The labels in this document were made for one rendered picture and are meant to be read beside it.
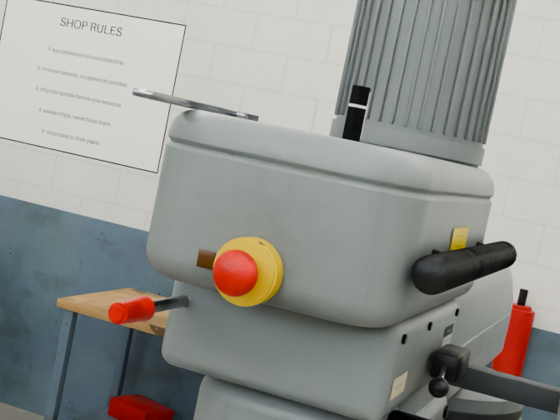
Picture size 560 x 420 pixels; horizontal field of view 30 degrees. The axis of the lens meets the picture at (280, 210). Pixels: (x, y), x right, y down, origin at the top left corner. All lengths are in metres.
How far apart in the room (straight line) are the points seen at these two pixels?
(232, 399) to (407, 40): 0.48
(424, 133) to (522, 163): 4.06
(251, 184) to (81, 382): 5.31
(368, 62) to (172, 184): 0.42
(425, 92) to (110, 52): 4.91
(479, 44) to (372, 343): 0.46
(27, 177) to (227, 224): 5.42
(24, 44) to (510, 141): 2.89
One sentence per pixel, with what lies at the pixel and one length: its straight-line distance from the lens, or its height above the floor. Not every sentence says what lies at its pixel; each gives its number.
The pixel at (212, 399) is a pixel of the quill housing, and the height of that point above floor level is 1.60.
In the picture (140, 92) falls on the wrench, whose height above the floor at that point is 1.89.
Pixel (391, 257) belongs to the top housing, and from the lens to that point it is 0.91.
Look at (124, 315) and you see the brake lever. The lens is 0.93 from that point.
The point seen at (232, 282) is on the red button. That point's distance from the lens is 0.88.
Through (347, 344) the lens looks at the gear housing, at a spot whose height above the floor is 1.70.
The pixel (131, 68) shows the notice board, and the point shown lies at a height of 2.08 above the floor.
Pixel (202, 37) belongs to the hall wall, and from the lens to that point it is 5.86.
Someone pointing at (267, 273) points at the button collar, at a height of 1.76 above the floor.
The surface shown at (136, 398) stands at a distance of 5.78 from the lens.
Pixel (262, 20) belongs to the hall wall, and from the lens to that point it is 5.74.
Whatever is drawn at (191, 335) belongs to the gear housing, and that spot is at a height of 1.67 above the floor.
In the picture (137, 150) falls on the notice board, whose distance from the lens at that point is 5.97.
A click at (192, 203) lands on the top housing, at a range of 0.95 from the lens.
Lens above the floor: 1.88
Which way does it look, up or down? 4 degrees down
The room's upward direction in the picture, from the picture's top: 12 degrees clockwise
